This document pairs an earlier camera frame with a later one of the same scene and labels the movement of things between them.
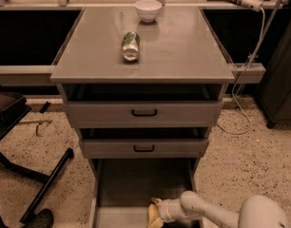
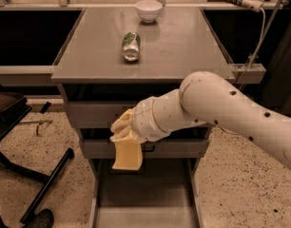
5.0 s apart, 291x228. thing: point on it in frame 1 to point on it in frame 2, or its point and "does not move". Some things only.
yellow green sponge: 152,214 to 128,155
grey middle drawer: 144,148 does not move
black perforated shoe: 43,218 does not move
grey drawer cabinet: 144,87 does not move
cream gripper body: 164,210 to 145,120
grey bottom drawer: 121,189 does not move
